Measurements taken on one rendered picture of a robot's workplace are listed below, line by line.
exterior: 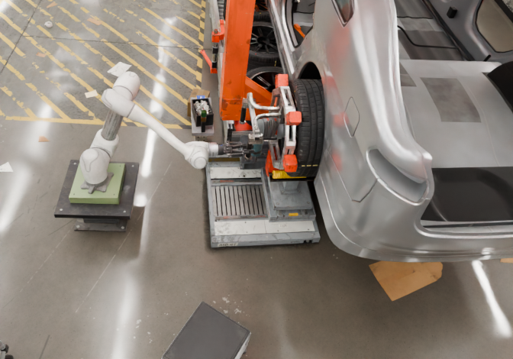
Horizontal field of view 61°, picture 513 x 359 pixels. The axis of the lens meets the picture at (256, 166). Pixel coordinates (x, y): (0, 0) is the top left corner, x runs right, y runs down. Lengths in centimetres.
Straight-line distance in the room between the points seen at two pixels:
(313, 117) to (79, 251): 189
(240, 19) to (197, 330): 191
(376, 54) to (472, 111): 133
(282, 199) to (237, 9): 142
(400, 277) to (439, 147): 104
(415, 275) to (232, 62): 208
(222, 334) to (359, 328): 102
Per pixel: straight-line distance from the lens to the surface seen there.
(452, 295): 368
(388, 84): 212
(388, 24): 235
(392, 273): 355
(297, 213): 338
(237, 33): 300
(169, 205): 356
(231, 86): 325
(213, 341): 268
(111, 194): 320
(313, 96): 278
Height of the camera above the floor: 286
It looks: 48 degrees down
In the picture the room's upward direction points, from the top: 10 degrees clockwise
